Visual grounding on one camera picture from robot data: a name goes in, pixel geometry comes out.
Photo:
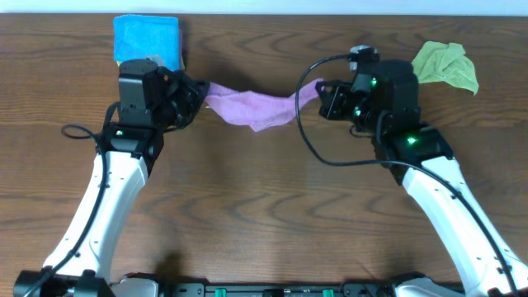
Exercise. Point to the crumpled green microfiber cloth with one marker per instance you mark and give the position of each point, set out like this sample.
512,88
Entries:
438,62

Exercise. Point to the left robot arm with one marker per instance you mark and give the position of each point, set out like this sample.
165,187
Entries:
154,100

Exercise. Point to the purple microfiber cloth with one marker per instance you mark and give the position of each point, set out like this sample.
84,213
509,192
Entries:
256,110

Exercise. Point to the folded blue cloth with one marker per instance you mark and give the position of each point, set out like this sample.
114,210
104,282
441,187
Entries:
137,36

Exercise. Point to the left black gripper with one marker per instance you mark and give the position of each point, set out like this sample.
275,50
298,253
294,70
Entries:
199,91

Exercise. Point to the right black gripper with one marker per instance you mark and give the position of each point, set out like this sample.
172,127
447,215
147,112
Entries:
329,106

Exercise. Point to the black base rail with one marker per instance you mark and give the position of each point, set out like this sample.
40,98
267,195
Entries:
272,290

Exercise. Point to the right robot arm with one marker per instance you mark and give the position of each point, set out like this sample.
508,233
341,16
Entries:
382,100

